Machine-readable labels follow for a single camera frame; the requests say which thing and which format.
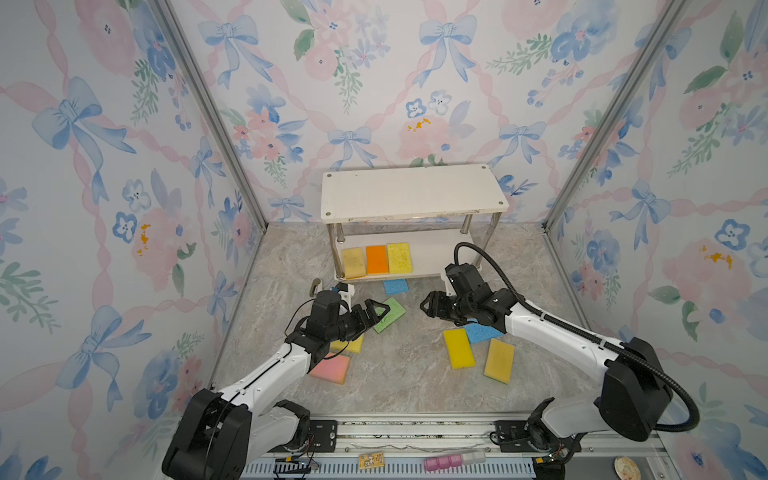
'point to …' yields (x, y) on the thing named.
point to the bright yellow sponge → (459, 348)
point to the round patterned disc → (626, 468)
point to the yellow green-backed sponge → (499, 361)
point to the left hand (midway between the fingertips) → (383, 313)
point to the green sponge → (396, 311)
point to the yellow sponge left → (354, 346)
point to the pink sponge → (332, 369)
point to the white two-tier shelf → (398, 221)
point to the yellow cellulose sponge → (399, 258)
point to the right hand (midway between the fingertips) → (426, 305)
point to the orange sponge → (377, 259)
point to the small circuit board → (371, 460)
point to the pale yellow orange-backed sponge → (354, 262)
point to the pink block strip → (455, 461)
